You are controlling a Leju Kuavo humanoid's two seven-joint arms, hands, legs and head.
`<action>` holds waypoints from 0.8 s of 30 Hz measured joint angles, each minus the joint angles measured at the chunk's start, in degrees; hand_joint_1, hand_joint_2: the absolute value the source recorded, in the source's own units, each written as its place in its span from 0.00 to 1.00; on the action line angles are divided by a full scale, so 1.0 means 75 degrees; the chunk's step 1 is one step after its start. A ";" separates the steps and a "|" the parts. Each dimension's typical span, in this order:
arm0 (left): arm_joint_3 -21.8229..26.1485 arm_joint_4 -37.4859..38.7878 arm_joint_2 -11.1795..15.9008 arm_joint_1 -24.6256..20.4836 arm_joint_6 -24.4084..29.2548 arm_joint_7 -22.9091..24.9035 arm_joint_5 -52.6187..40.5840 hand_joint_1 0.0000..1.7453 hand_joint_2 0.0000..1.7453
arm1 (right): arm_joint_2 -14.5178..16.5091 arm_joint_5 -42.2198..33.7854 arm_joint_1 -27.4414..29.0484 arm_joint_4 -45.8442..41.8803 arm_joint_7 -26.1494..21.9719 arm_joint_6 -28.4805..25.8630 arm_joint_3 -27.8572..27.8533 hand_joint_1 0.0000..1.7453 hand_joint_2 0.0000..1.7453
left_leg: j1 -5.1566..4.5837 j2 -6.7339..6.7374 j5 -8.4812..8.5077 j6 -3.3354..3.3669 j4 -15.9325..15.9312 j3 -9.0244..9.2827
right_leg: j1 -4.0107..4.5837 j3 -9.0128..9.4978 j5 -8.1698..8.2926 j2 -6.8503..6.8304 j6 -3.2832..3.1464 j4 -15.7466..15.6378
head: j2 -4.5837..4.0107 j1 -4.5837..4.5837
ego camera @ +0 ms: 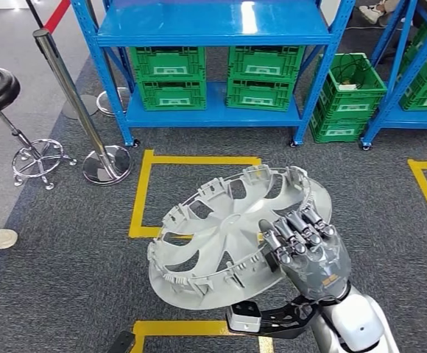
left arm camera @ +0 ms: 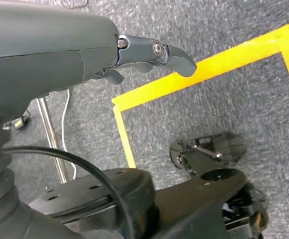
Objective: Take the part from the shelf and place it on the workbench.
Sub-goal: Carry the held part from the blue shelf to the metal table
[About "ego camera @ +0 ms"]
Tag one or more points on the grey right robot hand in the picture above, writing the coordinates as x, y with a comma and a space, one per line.
316, 273

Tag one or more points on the grey plastic wheel cover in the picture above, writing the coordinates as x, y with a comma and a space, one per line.
217, 229

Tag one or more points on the blue metal shelf rack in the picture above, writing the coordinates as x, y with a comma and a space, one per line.
412, 117
213, 24

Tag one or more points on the yellow floor tape square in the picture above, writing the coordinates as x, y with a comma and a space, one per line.
140, 195

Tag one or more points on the red barrier belt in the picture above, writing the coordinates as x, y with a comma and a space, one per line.
57, 16

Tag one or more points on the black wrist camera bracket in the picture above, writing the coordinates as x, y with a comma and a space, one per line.
283, 321

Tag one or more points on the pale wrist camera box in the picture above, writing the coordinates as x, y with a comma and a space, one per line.
242, 324

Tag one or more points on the black left wrist bracket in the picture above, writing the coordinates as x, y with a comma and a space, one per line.
121, 343

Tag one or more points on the chrome stanchion post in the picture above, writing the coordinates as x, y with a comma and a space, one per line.
104, 105
73, 97

